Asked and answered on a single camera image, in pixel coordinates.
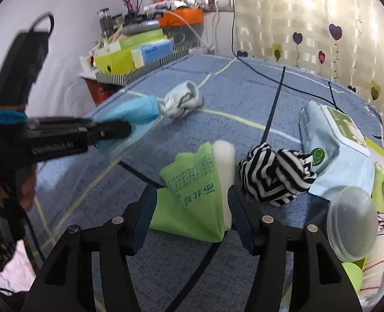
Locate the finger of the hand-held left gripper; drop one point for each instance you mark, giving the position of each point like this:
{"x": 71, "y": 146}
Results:
{"x": 113, "y": 130}

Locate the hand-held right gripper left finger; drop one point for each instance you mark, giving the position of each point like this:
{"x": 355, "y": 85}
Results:
{"x": 146, "y": 214}

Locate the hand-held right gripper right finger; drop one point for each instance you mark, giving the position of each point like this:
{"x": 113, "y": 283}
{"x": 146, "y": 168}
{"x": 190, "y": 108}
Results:
{"x": 240, "y": 217}

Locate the blue face mask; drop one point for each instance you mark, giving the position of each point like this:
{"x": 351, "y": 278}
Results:
{"x": 130, "y": 110}

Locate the green sock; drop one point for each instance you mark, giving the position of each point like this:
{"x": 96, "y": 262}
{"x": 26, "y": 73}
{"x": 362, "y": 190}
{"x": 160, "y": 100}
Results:
{"x": 185, "y": 201}

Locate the black white striped sock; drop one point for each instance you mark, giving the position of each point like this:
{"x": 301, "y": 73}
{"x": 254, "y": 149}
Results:
{"x": 266, "y": 175}

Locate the grey white sock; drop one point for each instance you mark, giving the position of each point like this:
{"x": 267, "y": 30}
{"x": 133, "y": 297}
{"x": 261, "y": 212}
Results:
{"x": 182, "y": 100}

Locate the beige red-striped sock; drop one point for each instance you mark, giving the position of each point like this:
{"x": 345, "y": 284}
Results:
{"x": 374, "y": 266}

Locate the person's left hand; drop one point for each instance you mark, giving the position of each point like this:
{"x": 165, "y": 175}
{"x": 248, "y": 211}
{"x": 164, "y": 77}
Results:
{"x": 27, "y": 188}

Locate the blue fabric band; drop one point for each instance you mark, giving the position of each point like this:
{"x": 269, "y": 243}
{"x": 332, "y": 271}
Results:
{"x": 3, "y": 117}

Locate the wooden side table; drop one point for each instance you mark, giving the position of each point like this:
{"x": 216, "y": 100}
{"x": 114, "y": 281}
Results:
{"x": 92, "y": 87}

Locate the black striped box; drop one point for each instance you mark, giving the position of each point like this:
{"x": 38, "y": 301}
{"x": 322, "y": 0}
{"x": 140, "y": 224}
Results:
{"x": 136, "y": 73}

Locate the lime green storage box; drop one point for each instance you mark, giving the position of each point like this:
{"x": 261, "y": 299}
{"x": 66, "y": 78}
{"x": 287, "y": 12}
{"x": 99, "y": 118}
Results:
{"x": 117, "y": 63}

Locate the white cup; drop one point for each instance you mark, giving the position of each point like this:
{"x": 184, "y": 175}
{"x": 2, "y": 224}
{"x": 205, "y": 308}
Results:
{"x": 86, "y": 61}

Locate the blue white box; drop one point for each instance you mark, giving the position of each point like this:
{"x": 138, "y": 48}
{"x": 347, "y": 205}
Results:
{"x": 156, "y": 51}

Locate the glass jar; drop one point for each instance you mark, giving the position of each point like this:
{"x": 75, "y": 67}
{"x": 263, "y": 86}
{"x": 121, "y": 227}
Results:
{"x": 104, "y": 22}

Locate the grey device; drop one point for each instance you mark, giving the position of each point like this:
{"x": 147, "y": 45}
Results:
{"x": 143, "y": 26}

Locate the clear round plastic container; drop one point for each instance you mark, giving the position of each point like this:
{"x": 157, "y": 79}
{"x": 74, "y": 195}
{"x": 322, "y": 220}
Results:
{"x": 351, "y": 221}

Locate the light blue wet wipes pack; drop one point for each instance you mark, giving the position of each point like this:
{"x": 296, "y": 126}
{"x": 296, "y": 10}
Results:
{"x": 335, "y": 159}

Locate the blue plaid bed sheet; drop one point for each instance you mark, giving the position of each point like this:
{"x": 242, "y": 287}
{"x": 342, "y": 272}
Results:
{"x": 227, "y": 104}

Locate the lime green round container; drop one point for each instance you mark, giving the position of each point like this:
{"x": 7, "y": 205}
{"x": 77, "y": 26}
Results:
{"x": 353, "y": 276}

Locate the pink cloth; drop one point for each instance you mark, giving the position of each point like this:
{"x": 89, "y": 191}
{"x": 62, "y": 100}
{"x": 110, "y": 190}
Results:
{"x": 16, "y": 273}

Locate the orange shelf tray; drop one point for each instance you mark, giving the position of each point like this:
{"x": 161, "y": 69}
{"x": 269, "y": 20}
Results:
{"x": 182, "y": 16}

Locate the heart print curtain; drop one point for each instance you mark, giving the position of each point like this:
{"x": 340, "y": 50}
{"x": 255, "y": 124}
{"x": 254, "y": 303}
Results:
{"x": 309, "y": 13}

